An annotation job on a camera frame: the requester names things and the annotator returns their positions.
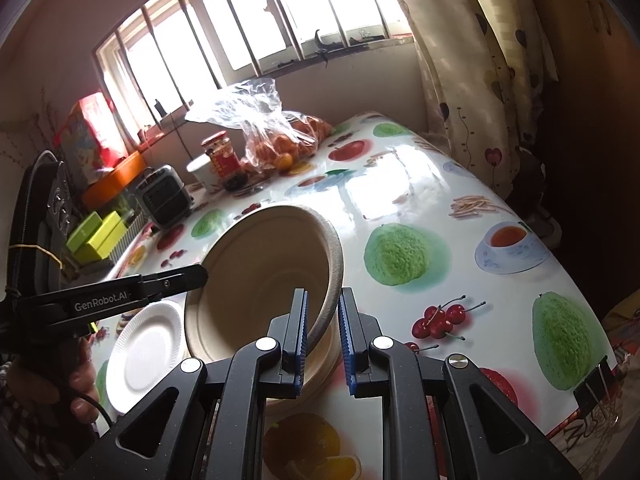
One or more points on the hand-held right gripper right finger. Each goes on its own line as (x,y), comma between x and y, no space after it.
(347,345)

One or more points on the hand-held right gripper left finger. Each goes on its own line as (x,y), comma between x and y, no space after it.
(300,345)

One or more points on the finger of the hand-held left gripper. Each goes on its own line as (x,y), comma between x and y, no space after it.
(175,282)

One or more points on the beige paper bowl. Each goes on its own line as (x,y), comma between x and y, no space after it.
(320,375)
(260,280)

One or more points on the white foam plate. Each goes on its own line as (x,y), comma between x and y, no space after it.
(114,402)
(147,350)

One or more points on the person's left forearm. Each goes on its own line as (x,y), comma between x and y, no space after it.
(25,430)

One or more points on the person's left hand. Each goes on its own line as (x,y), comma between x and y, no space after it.
(82,385)

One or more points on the lime green box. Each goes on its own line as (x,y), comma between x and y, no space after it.
(107,240)

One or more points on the grey corrugated tray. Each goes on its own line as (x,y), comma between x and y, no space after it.
(131,232)

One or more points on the small black desk fan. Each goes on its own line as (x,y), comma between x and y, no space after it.
(162,197)

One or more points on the white plastic tub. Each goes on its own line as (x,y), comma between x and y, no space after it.
(202,172)

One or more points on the orange plastic container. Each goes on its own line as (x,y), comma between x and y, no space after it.
(115,175)

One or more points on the glass jar with red label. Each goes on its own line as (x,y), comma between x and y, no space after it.
(225,160)

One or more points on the red and pink box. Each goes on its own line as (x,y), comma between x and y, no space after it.
(92,130)

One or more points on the clear bag of oranges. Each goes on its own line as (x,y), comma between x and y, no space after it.
(280,145)

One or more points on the black binder clip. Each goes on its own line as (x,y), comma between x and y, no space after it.
(595,385)

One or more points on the barred window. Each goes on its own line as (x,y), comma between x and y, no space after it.
(225,20)

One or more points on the heart print curtain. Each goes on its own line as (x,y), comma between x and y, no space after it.
(475,85)

